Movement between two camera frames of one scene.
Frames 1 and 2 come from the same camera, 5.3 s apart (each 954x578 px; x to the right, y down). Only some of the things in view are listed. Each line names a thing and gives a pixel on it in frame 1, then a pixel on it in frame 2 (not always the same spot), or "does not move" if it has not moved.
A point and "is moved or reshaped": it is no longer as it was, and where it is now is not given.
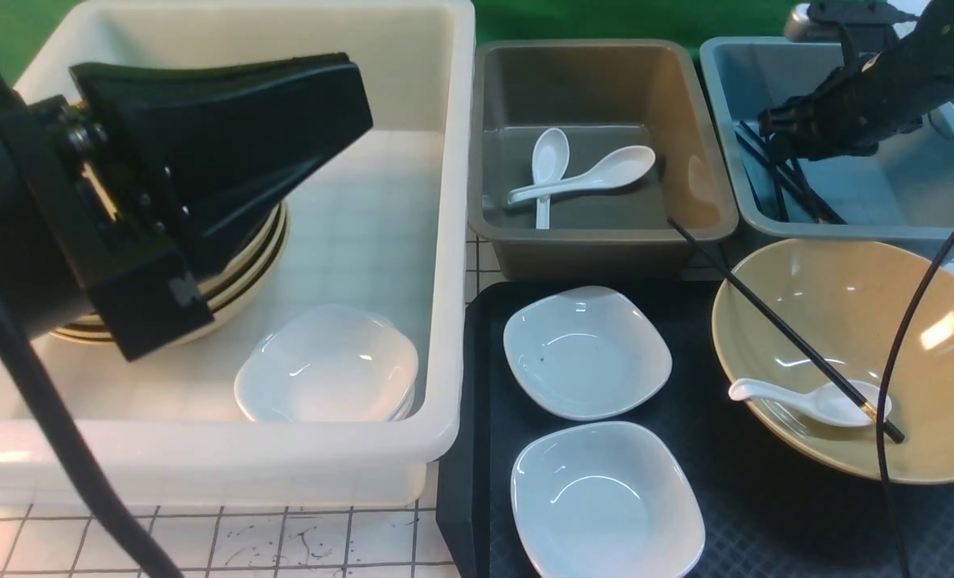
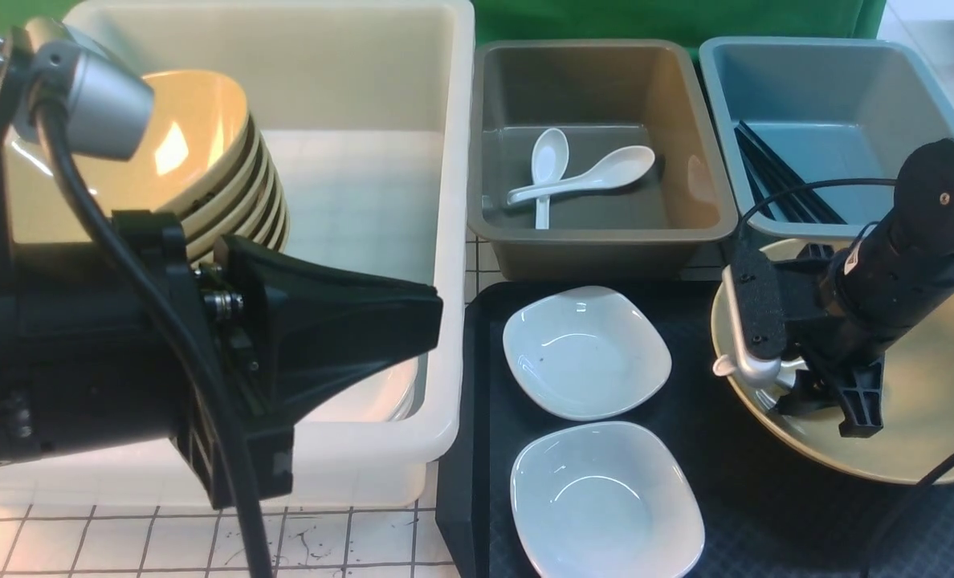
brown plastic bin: [604, 95] does not move
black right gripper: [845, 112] → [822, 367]
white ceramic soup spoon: [826, 402] is moved or reshaped
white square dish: [605, 499] does not move
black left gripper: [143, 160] → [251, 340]
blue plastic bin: [925, 182] does not move
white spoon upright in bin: [550, 163] does not move
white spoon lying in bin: [615, 166] does not move
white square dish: [586, 352] does not move
